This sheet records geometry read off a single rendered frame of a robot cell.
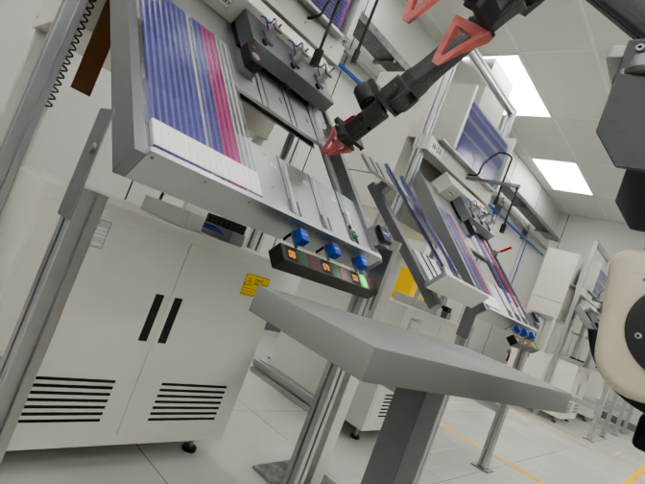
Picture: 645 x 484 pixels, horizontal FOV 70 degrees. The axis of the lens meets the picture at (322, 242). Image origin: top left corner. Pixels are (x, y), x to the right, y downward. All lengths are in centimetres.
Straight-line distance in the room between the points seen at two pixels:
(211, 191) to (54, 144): 198
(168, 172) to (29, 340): 31
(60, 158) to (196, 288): 166
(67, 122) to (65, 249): 204
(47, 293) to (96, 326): 40
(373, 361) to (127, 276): 75
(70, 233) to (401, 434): 59
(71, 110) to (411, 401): 235
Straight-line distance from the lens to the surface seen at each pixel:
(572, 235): 892
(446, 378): 63
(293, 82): 139
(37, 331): 80
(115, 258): 112
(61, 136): 276
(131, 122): 79
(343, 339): 53
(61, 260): 76
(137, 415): 132
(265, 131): 168
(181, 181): 80
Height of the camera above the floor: 66
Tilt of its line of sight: 2 degrees up
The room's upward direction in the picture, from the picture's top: 21 degrees clockwise
